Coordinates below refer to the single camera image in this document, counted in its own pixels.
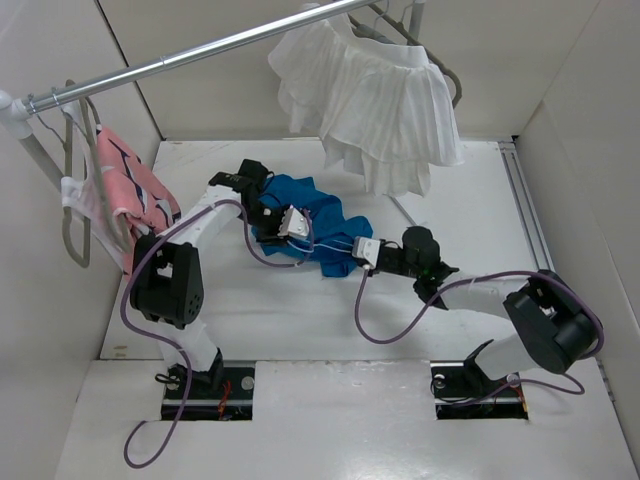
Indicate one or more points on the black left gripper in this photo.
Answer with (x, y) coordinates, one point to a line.
(272, 237)

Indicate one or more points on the blue t shirt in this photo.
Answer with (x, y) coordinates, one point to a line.
(330, 225)

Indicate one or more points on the light blue wire hanger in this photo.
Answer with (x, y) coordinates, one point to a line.
(310, 249)

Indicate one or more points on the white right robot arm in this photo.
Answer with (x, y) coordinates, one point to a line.
(553, 327)

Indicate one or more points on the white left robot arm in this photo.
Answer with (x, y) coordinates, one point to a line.
(166, 286)

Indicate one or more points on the grey velvet hanger outer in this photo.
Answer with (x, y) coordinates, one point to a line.
(76, 227)

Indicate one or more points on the grey velvet hanger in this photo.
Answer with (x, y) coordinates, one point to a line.
(76, 227)
(107, 190)

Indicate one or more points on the grey velvet hanger inner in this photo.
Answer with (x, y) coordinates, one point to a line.
(107, 190)

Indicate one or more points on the grey hanger holding skirt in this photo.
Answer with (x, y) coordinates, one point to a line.
(365, 31)

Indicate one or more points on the pink shark print garment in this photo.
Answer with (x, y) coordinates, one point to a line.
(136, 196)

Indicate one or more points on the white pleated skirt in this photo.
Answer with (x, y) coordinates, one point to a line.
(383, 111)

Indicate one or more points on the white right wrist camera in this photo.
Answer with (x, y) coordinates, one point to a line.
(366, 251)

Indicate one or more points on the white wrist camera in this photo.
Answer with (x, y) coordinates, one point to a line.
(294, 225)
(366, 251)

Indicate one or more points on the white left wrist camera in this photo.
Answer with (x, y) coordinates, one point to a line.
(294, 225)

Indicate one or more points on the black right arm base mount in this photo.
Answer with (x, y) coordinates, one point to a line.
(462, 391)

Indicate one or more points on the aluminium rail right edge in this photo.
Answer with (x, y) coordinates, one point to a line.
(524, 202)

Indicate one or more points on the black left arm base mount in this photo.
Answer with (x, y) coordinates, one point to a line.
(224, 393)

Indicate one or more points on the silver clothes rack rail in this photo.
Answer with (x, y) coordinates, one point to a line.
(55, 98)

